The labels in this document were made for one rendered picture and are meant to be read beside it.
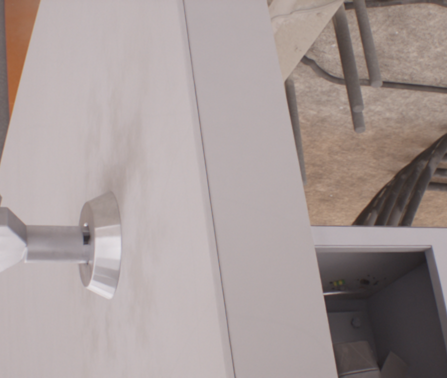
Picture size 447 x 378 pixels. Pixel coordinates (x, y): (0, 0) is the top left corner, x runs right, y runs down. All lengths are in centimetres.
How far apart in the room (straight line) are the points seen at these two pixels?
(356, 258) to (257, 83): 59
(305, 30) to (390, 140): 97
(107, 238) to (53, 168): 10
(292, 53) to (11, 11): 45
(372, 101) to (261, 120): 171
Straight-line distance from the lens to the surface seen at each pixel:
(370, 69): 134
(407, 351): 83
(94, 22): 24
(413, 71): 179
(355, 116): 140
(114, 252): 20
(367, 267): 78
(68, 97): 28
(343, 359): 63
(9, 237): 20
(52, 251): 20
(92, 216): 20
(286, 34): 114
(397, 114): 195
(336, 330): 84
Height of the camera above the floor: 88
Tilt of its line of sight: 24 degrees down
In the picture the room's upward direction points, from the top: 172 degrees clockwise
